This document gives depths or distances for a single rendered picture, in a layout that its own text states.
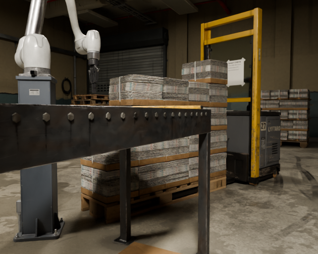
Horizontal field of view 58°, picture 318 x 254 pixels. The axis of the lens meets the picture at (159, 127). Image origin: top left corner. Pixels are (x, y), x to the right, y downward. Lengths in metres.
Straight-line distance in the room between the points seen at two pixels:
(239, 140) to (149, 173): 1.46
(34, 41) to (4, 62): 7.58
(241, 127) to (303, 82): 5.43
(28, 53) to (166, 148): 1.24
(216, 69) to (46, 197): 1.91
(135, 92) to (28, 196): 0.99
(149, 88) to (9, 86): 7.60
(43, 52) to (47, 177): 0.77
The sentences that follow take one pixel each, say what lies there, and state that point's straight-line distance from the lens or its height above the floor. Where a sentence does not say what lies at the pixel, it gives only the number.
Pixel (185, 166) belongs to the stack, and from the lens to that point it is 2.57.
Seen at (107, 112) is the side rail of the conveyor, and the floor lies 0.78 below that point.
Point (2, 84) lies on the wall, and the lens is 9.43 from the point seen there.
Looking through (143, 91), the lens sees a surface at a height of 0.94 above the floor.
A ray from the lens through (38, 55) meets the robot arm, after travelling 1.95.
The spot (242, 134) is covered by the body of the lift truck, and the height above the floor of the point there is 0.53.
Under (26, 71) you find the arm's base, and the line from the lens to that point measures 1.96.
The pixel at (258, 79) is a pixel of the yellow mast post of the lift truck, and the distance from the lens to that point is 3.19.
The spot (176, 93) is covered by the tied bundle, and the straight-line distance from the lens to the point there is 2.45.
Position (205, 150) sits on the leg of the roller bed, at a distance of 1.49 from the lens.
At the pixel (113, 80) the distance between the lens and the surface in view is 2.40.
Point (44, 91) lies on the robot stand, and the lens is 1.90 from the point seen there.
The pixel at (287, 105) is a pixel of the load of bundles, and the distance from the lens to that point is 7.04.
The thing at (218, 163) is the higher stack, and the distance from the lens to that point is 2.98.
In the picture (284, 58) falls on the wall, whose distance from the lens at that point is 8.71.
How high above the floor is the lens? 0.79
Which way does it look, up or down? 3 degrees down
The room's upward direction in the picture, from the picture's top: straight up
